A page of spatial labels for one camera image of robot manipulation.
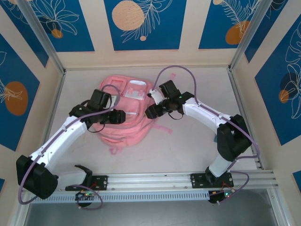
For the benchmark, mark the pink student backpack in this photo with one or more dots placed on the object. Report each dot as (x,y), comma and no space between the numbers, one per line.
(127,134)

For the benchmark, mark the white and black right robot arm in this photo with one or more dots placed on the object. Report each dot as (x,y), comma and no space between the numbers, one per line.
(200,110)

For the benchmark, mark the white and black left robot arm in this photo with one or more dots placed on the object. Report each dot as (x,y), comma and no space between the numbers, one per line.
(61,134)

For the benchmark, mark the blue panel large peach circle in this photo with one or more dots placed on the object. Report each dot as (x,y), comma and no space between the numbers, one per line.
(164,35)

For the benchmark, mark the blue panel white flower outline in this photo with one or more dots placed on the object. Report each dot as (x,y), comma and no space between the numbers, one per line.
(77,35)

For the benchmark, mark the blue panel orange circle fern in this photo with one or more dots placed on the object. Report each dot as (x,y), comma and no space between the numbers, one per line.
(211,35)

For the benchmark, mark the teal booklet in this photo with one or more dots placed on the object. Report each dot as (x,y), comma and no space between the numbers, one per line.
(215,139)

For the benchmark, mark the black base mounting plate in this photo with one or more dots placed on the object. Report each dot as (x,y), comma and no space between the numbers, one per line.
(196,181)
(103,182)

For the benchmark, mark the blue panel orange oval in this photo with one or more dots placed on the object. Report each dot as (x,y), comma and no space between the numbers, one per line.
(14,70)

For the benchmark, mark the controller board green light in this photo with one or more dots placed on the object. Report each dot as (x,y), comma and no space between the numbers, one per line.
(222,194)
(85,194)

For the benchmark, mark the blue panel dark circle flower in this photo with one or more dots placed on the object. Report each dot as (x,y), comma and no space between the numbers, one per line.
(270,94)

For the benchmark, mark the aluminium side rail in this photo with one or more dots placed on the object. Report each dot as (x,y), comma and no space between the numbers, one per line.
(56,94)
(237,94)

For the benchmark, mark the aluminium frame post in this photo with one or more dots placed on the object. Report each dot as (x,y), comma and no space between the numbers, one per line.
(43,35)
(247,33)

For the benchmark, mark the long aluminium base rail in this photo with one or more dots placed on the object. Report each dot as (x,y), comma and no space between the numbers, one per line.
(150,180)

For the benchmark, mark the blue floral wall panel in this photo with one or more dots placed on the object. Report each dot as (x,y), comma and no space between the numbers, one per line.
(26,28)
(265,23)

